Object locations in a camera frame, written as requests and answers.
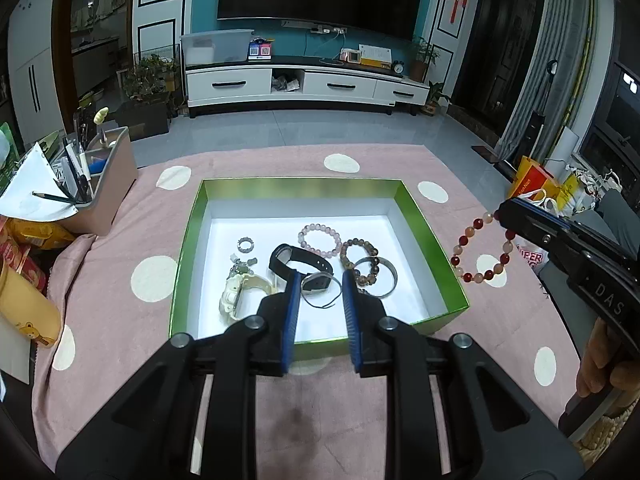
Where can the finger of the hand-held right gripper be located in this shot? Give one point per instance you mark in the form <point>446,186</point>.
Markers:
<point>530,225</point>

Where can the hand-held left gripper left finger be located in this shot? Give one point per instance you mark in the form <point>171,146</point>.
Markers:
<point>291,325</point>

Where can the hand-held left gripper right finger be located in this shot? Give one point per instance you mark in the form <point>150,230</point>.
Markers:
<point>352,325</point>

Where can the green jade pendant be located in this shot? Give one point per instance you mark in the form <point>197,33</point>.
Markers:
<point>240,266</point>

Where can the green cardboard box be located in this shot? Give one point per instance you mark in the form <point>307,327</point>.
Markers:
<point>300,190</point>

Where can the person's right hand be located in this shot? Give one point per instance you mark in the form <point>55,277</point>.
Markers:
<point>592,360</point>

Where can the orange shopping bag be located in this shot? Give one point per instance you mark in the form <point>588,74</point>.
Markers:
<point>532,180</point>

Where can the white yellow shopping bag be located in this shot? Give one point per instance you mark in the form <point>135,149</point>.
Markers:
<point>577,195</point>

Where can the silver bangle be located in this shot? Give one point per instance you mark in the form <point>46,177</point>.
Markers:
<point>392,275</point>

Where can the black smart band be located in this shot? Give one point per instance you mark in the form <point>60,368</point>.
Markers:
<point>300,257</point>

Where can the small potted plant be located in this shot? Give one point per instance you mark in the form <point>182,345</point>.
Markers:
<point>435,100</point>

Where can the grey curtain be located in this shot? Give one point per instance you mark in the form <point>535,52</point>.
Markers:
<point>565,60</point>

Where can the pink polka dot tablecloth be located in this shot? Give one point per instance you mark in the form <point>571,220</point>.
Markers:
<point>125,385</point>

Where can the dark wooden door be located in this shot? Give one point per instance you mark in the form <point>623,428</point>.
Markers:
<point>510,45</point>

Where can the potted plant with tall stems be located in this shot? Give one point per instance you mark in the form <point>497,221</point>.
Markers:
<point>422,57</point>

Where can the black alarm clock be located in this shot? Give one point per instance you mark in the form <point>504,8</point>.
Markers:
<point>398,67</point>

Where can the beige desk organizer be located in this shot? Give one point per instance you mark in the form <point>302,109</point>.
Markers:
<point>115,185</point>

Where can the yellow white box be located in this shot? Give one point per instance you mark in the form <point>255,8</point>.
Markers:
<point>375,56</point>

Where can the white tv cabinet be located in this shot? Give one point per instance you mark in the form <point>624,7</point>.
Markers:
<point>240,85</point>

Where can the pink small device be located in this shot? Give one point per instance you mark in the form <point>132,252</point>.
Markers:
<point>350,56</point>

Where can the yellow cup with bear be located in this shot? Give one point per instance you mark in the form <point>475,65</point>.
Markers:
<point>30,310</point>

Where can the yellow snack bag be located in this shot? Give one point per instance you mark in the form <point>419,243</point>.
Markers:
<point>35,234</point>

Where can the potted plants in planter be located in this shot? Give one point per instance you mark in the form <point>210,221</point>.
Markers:
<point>147,90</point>

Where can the red snack packet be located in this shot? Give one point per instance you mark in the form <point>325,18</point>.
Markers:
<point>20,270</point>

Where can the white power strip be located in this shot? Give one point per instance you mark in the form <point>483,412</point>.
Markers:
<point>327,30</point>

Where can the translucent storage bin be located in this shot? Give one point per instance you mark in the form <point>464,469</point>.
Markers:
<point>215,47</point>

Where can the white paper sheets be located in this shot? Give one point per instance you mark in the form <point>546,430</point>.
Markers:
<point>25,190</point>

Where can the green white bag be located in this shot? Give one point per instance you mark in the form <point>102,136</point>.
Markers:
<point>7,160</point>

